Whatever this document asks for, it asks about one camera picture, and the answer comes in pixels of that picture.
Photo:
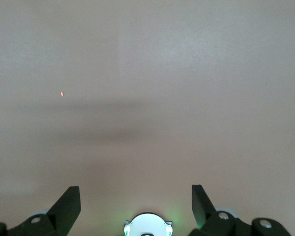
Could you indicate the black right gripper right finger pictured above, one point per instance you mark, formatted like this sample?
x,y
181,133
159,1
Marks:
x,y
201,209

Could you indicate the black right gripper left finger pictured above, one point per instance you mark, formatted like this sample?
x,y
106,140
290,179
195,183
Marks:
x,y
64,209

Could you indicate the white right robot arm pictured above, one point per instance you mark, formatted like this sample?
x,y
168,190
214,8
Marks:
x,y
147,223

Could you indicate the brown table mat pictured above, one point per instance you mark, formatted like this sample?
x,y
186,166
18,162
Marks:
x,y
162,73

